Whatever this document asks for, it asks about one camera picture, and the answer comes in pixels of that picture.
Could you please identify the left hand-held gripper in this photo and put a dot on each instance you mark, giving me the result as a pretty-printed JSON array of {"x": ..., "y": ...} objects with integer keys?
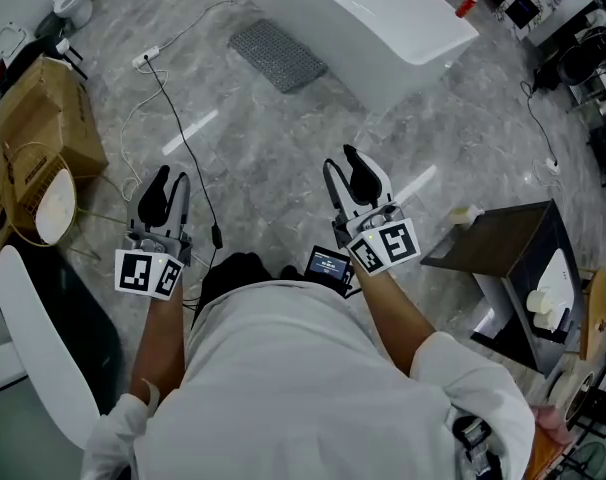
[{"x": 148, "y": 258}]

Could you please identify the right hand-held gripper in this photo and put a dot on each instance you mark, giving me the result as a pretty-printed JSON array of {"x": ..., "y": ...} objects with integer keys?
[{"x": 383, "y": 240}]

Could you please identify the grey perforated bath mat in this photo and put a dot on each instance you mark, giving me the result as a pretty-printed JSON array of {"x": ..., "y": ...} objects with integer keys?
[{"x": 278, "y": 57}]

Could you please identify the person's left forearm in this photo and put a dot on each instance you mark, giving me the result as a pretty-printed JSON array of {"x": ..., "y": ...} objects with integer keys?
[{"x": 155, "y": 348}]

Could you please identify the person's right forearm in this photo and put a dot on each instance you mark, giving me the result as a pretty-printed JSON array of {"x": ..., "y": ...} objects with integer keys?
[{"x": 388, "y": 318}]

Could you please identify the small black screen device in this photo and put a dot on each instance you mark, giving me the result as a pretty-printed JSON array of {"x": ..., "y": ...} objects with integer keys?
[{"x": 327, "y": 264}]

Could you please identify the person's black trousers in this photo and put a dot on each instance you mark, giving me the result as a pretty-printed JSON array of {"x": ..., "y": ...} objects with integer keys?
[{"x": 238, "y": 275}]

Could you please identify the large brown cardboard box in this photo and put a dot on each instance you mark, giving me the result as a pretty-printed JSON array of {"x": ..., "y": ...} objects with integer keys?
[{"x": 48, "y": 118}]

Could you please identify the white power strip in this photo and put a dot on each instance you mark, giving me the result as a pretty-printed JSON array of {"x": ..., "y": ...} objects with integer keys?
[{"x": 146, "y": 58}]

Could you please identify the white bathtub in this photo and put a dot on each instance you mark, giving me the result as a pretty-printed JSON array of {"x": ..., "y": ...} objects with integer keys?
[{"x": 373, "y": 23}]

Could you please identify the dark wooden side table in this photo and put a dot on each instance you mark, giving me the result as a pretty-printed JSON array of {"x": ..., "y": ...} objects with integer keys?
[{"x": 513, "y": 233}]

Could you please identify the white oblong chair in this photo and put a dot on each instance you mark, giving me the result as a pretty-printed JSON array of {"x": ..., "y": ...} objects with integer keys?
[{"x": 43, "y": 343}]

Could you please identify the small white power adapter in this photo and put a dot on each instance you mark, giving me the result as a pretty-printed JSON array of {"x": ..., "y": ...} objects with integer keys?
[{"x": 552, "y": 165}]

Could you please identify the red bottle with white cap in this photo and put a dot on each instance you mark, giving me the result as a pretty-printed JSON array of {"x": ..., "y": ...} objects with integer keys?
[{"x": 467, "y": 5}]

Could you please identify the person's white shirt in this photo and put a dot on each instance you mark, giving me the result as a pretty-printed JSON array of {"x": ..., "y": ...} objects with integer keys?
[{"x": 293, "y": 393}]

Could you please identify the white toilet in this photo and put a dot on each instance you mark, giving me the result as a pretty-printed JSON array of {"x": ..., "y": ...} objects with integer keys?
[{"x": 72, "y": 2}]

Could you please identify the white appliance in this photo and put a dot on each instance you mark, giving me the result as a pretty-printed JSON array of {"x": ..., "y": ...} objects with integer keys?
[{"x": 553, "y": 288}]

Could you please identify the marble pattern cabinet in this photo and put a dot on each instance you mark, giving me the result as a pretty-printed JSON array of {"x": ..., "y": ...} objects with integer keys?
[{"x": 525, "y": 8}]

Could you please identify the black chair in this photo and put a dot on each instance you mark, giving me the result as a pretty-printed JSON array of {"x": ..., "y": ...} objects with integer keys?
[{"x": 588, "y": 60}]

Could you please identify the round wooden board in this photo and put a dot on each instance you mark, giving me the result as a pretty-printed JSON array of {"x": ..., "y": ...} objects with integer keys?
[{"x": 595, "y": 315}]

